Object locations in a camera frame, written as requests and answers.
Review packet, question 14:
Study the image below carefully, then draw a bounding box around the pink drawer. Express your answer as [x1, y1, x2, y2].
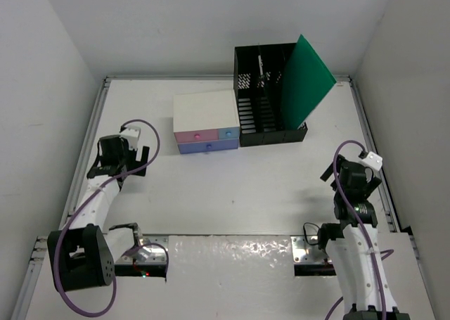
[174, 129, 219, 144]

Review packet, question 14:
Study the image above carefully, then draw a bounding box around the purple bottom drawer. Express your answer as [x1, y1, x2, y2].
[178, 139, 239, 154]

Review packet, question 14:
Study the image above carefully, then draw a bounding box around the light blue small drawer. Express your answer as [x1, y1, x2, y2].
[218, 127, 240, 140]

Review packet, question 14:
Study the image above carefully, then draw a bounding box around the green folder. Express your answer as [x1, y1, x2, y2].
[281, 36, 337, 130]

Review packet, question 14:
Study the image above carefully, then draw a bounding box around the black board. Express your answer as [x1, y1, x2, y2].
[258, 44, 279, 132]

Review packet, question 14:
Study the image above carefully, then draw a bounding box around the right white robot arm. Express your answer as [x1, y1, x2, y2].
[318, 152, 410, 319]

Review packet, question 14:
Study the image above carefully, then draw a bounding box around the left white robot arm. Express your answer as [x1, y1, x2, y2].
[47, 128, 150, 292]

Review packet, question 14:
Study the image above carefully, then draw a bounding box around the white drawer cabinet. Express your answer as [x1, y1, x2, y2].
[173, 89, 239, 132]

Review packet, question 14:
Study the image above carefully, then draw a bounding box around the black mesh file organizer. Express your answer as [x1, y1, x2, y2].
[233, 43, 308, 147]

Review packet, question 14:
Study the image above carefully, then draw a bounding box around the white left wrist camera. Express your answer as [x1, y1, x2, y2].
[120, 126, 141, 151]

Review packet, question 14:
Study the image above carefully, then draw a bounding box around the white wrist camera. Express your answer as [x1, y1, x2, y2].
[359, 151, 383, 172]
[120, 126, 141, 151]

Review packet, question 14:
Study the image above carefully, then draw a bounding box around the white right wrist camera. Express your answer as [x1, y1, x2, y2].
[359, 151, 383, 172]

